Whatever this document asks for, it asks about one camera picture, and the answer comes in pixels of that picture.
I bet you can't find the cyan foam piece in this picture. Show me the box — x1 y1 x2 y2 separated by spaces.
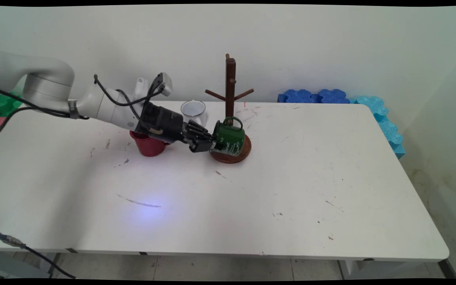
389 142 406 159
378 118 404 146
355 95 389 120

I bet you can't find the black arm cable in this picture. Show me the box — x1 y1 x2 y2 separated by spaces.
0 85 91 139

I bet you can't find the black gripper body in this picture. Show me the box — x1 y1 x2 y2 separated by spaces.
136 102 186 144

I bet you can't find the black cable with blue connector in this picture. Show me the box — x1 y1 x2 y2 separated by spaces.
0 228 77 279

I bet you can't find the grey table leg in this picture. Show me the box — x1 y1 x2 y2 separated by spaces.
0 252 56 279

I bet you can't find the green enamel mug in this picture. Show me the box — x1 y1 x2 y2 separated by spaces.
211 116 247 156

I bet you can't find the red mug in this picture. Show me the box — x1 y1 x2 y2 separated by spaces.
129 130 170 157

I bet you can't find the dark blue foam piece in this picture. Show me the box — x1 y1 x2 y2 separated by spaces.
317 89 350 104
283 89 319 104

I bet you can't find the white enamel mug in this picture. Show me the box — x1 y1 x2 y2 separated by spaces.
180 100 208 128

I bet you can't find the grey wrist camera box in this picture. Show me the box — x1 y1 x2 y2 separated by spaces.
157 72 173 97

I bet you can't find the brown wooden mug tree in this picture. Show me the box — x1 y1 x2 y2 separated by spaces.
205 53 252 164

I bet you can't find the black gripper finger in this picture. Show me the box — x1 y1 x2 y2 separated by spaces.
181 121 213 143
188 137 214 154

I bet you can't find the black camera cable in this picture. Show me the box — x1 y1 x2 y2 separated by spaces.
93 73 164 131

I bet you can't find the green foam piece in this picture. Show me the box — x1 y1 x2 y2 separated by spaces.
0 92 23 118

